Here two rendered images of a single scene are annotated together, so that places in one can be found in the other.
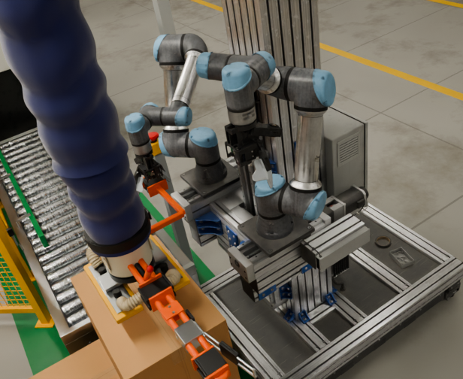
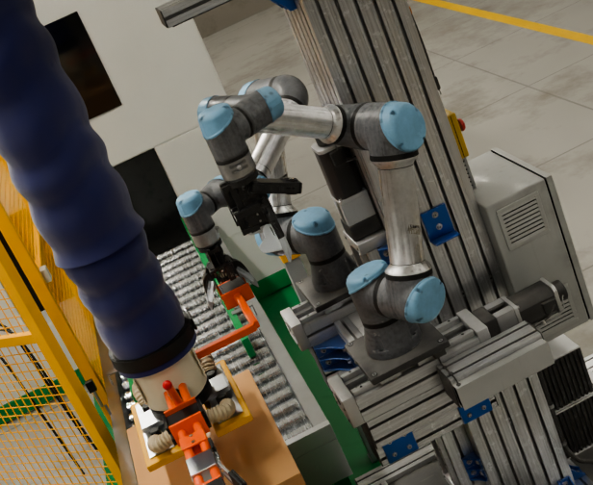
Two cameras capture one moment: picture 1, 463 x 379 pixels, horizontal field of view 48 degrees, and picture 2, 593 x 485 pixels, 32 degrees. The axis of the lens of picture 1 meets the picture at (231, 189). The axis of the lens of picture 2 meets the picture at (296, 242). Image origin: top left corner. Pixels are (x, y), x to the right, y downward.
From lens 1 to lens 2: 108 cm
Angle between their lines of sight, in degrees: 22
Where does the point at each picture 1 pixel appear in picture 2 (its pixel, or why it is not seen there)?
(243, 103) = (225, 152)
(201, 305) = (274, 456)
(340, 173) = (517, 260)
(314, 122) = (396, 175)
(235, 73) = (207, 116)
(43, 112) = (23, 188)
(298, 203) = (394, 297)
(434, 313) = not seen: outside the picture
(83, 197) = (89, 294)
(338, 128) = (502, 190)
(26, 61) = not seen: outside the picture
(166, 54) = not seen: hidden behind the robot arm
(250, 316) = not seen: outside the picture
